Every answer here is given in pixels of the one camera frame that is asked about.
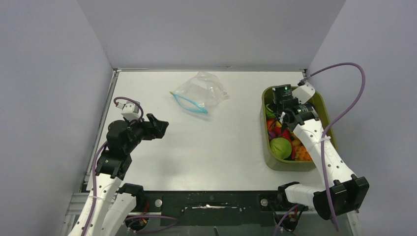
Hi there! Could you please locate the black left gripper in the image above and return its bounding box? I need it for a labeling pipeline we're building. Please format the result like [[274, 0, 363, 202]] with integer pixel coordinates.
[[124, 113, 168, 153]]

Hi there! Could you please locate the clear zip top bag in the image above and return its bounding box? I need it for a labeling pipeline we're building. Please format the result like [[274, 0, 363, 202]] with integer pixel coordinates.
[[170, 71, 230, 115]]

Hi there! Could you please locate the green custard apple toy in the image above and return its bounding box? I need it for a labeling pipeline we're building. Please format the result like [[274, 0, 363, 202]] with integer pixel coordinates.
[[265, 105, 276, 119]]

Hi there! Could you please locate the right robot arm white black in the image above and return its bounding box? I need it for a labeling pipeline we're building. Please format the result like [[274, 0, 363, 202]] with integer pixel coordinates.
[[272, 84, 369, 220]]

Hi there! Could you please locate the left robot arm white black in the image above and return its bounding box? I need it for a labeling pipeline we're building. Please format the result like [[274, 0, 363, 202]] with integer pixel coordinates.
[[69, 114, 169, 236]]

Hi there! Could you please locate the orange carrot toy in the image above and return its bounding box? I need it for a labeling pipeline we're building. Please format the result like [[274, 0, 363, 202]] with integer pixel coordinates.
[[266, 119, 276, 132]]

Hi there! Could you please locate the orange spiky fruit toy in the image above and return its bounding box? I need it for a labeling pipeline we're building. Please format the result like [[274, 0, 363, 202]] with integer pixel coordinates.
[[295, 145, 312, 161]]

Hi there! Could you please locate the olive green plastic tub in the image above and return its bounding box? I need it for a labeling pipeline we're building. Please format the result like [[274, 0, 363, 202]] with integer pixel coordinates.
[[260, 87, 330, 172]]

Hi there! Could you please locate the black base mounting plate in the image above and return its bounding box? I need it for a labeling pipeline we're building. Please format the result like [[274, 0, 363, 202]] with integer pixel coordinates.
[[133, 190, 293, 227]]

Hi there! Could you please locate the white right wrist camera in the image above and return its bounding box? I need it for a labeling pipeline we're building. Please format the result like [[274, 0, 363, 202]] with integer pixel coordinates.
[[292, 82, 316, 104]]

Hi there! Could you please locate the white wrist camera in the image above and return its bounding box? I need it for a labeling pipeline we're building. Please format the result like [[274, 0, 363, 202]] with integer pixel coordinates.
[[292, 82, 316, 104], [121, 103, 141, 121]]

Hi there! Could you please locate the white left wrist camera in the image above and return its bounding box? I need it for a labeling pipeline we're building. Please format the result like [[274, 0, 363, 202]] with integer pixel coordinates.
[[121, 103, 141, 121]]

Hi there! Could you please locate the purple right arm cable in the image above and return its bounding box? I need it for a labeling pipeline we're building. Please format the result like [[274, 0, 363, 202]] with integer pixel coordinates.
[[273, 62, 366, 236]]

